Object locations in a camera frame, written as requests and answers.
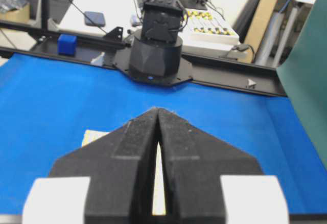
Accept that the small blue box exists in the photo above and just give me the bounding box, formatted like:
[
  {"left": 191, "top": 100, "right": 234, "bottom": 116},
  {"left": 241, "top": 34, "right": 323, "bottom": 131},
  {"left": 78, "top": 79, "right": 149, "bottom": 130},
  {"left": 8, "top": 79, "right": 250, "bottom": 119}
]
[{"left": 58, "top": 34, "right": 77, "bottom": 56}]

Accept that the blue table cloth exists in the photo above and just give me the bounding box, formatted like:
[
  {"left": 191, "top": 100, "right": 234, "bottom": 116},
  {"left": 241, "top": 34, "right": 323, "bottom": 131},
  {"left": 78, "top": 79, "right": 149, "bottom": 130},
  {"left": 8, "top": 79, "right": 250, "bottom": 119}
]
[{"left": 1, "top": 55, "right": 326, "bottom": 214}]

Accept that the white desk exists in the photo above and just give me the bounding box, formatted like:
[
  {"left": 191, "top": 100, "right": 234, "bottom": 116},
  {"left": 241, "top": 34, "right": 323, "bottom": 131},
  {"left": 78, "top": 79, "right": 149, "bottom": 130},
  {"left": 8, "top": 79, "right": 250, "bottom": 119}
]
[{"left": 59, "top": 0, "right": 259, "bottom": 59}]

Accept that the white box of yellow-black parts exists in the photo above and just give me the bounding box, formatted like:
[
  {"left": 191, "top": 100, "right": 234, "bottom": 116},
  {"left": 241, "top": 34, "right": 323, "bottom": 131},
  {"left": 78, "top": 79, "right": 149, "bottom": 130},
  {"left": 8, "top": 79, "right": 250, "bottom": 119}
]
[{"left": 178, "top": 9, "right": 239, "bottom": 47}]

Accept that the yellow white checked towel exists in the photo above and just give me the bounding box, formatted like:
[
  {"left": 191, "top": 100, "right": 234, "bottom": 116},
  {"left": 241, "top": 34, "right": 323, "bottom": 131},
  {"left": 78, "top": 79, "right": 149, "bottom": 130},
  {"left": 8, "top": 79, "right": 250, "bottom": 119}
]
[{"left": 81, "top": 129, "right": 167, "bottom": 217}]

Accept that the dark blue pouch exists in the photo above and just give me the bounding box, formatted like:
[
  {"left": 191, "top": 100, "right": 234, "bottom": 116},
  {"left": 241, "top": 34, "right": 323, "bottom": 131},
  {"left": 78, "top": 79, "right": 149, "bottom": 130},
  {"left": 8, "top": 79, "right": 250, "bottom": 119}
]
[{"left": 84, "top": 11, "right": 106, "bottom": 27}]

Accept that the black vertical pole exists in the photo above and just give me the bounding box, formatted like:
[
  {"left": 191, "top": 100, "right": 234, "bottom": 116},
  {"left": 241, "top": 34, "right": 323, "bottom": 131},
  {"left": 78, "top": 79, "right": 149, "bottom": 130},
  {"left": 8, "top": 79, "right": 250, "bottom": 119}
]
[{"left": 41, "top": 0, "right": 50, "bottom": 31}]

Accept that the black aluminium frame rail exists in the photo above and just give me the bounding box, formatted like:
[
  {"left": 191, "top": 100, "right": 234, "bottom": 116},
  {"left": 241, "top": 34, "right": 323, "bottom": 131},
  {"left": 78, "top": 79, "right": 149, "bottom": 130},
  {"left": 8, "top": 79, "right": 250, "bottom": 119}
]
[{"left": 1, "top": 20, "right": 286, "bottom": 97}]

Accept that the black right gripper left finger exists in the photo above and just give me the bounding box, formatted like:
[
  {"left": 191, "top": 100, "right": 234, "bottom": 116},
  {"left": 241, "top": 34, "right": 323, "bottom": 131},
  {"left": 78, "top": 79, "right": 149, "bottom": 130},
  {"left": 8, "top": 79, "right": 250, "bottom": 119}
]
[{"left": 48, "top": 108, "right": 159, "bottom": 223}]

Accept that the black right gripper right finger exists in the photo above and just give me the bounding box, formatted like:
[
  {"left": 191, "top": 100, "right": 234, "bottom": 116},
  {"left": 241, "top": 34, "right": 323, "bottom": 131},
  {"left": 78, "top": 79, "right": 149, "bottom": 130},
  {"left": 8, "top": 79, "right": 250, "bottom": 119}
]
[{"left": 158, "top": 108, "right": 263, "bottom": 223}]

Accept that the green backdrop sheet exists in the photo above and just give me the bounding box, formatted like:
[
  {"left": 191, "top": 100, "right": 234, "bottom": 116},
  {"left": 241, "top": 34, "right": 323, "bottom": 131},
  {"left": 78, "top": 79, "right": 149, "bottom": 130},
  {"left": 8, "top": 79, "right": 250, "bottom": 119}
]
[{"left": 276, "top": 0, "right": 327, "bottom": 204}]

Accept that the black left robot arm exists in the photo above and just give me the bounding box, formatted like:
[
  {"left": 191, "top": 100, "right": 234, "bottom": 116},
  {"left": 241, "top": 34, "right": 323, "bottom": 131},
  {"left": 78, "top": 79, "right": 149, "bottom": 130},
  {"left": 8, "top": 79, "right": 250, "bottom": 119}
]
[{"left": 129, "top": 0, "right": 188, "bottom": 79}]

